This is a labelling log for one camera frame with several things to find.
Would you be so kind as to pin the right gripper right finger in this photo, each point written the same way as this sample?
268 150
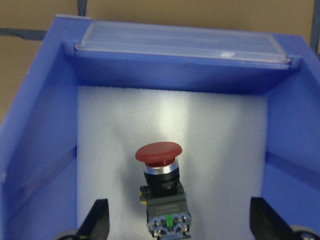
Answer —
266 224

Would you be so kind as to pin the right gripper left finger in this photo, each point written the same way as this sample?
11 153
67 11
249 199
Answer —
96 225

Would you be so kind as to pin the red push button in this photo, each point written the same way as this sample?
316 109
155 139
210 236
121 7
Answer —
167 212

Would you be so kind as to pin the right bin white foam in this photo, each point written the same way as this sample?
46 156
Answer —
223 140

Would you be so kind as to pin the right blue bin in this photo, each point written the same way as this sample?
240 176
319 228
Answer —
39 135

